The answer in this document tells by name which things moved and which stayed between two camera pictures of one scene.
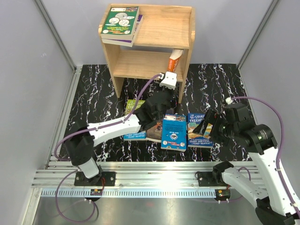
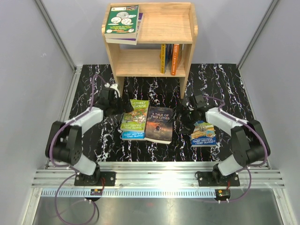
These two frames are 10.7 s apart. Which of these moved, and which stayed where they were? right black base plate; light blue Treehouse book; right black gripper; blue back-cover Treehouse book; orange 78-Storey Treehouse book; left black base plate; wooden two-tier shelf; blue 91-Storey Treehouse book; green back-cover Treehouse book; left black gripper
Moved: orange 78-Storey Treehouse book; blue back-cover Treehouse book; left black gripper; right black gripper
Stayed: wooden two-tier shelf; blue 91-Storey Treehouse book; light blue Treehouse book; right black base plate; left black base plate; green back-cover Treehouse book
